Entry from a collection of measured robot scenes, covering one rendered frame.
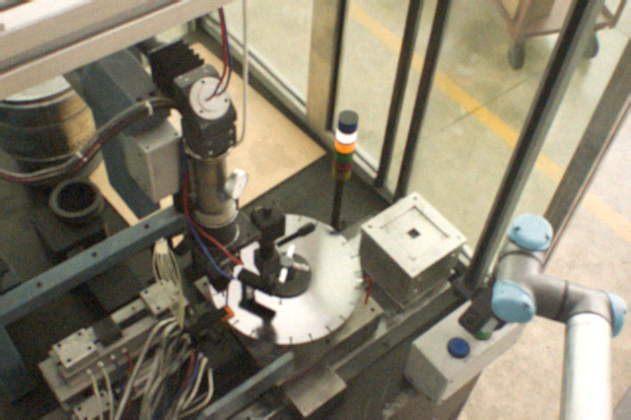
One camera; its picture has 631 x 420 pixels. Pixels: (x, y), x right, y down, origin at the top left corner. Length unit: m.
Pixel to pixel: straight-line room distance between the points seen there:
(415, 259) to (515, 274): 0.44
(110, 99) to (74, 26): 0.74
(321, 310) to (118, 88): 0.67
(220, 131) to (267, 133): 1.06
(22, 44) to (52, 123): 1.42
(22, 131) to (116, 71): 0.72
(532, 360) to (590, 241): 0.61
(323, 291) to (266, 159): 0.60
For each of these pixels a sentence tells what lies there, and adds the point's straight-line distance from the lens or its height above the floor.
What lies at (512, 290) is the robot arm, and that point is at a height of 1.24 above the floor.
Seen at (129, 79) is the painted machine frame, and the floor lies 1.52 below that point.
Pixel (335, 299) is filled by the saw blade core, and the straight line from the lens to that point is 1.62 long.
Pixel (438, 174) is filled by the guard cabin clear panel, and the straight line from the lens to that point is 1.84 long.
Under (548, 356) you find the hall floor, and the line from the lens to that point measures 2.79.
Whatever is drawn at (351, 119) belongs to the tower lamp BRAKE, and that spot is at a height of 1.16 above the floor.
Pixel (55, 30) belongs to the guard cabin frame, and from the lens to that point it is 0.48.
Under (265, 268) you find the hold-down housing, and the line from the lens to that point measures 1.46.
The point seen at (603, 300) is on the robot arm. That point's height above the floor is 1.25.
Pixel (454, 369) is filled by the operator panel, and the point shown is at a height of 0.90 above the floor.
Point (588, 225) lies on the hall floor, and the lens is 3.18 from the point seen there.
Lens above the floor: 2.33
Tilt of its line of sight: 52 degrees down
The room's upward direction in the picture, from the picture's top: 6 degrees clockwise
